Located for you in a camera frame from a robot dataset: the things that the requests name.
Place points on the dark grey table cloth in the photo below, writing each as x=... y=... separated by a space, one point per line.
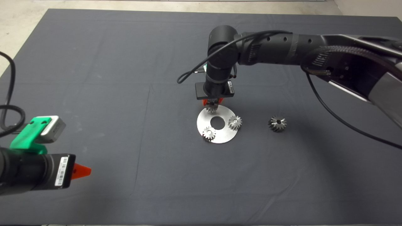
x=125 y=62

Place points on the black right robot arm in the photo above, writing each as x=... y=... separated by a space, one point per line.
x=282 y=47

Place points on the green left camera mount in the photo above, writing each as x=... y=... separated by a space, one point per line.
x=28 y=135

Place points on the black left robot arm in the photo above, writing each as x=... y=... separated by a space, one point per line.
x=22 y=172

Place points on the round metal plate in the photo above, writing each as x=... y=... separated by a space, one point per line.
x=224 y=133

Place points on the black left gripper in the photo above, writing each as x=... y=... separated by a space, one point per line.
x=58 y=171

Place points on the small dark steel gear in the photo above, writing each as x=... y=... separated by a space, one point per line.
x=212 y=107

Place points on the larger steel gear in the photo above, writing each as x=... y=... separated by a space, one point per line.
x=280 y=126

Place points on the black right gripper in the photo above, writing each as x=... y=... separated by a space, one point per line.
x=215 y=89

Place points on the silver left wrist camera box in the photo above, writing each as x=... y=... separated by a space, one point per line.
x=53 y=128

